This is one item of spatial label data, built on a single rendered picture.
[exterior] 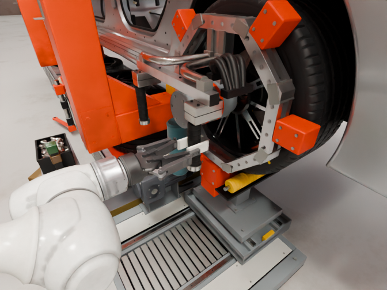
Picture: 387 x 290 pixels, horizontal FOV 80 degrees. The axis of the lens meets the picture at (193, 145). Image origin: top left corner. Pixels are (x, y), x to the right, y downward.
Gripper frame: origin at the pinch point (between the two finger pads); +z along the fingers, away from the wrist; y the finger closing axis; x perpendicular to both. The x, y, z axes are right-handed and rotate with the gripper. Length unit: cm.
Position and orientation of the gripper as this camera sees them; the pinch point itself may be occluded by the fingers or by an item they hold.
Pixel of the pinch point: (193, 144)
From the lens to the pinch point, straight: 63.4
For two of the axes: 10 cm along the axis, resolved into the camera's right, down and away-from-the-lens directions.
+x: 0.0, -8.4, -5.5
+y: 5.7, 4.5, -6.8
